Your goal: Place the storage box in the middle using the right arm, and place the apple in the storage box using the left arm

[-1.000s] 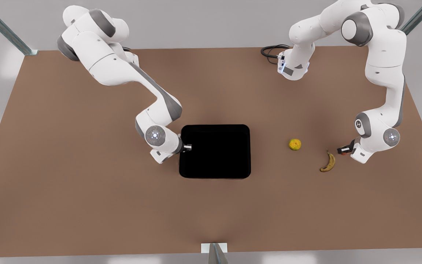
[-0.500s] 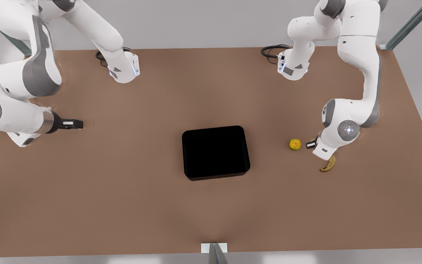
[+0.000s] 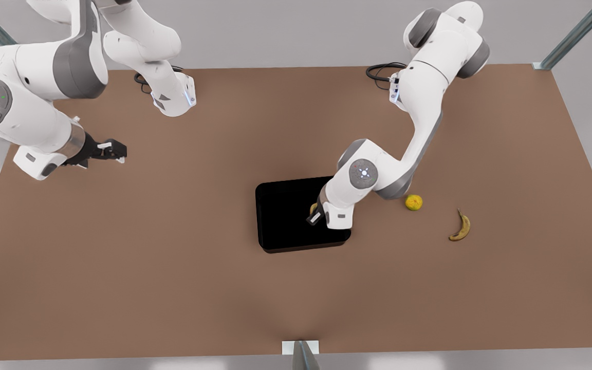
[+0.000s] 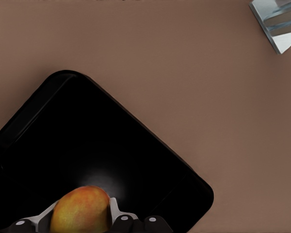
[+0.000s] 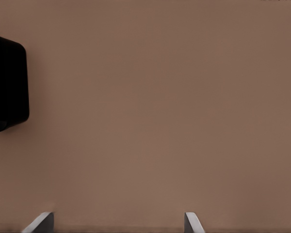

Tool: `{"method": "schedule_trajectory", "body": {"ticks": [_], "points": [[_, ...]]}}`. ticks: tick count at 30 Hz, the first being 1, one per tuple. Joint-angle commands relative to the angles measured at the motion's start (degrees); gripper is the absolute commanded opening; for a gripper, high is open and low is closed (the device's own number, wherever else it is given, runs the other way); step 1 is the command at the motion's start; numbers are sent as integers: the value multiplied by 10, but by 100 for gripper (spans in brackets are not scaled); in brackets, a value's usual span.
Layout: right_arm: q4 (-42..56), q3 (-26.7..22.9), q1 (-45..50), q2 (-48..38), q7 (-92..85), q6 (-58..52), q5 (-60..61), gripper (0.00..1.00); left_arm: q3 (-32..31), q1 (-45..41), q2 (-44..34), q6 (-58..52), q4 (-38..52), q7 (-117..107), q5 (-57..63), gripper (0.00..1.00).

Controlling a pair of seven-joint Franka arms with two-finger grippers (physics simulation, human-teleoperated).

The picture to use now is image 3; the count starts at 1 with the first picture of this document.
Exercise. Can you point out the small yellowish apple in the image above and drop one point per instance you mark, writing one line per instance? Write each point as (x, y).
(313, 208)

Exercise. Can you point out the black storage box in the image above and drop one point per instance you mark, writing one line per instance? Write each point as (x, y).
(280, 216)

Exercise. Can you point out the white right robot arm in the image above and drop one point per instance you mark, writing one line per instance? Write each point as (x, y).
(29, 67)

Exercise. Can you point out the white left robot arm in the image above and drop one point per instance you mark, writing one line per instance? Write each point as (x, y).
(424, 97)

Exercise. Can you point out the yellow-green round fruit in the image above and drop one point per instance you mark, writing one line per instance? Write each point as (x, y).
(413, 202)

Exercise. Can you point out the brown-spotted yellow banana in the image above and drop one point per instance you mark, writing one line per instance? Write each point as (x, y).
(463, 228)

